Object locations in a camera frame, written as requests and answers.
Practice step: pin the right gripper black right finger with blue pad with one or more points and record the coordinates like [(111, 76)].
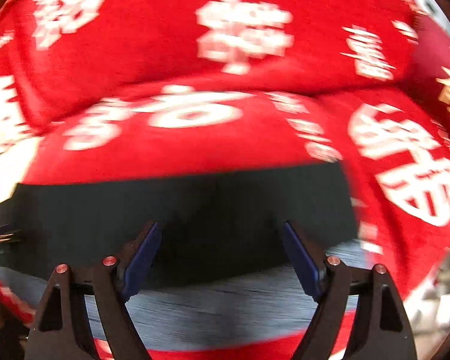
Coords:
[(380, 329)]

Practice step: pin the blue grey patterned pants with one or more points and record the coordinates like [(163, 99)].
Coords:
[(200, 296)]

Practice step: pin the cream orange blanket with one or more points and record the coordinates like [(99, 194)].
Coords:
[(14, 164)]

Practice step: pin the black pants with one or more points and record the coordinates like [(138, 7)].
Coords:
[(214, 226)]

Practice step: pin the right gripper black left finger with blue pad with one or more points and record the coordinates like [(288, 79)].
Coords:
[(61, 328)]

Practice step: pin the red bedspread white characters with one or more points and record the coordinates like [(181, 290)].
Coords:
[(141, 89)]

